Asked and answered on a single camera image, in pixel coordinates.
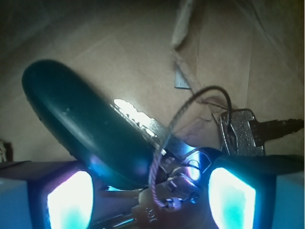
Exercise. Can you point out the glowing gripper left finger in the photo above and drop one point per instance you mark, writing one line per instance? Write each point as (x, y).
(45, 195)

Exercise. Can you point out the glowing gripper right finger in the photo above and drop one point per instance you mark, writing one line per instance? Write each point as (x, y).
(258, 192)

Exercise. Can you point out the silver key bunch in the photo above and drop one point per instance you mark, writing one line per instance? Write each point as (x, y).
(178, 194)

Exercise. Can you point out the dark green oval key fob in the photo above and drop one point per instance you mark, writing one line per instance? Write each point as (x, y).
(87, 125)

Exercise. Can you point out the brown paper bag bin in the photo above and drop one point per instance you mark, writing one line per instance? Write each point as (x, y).
(123, 48)

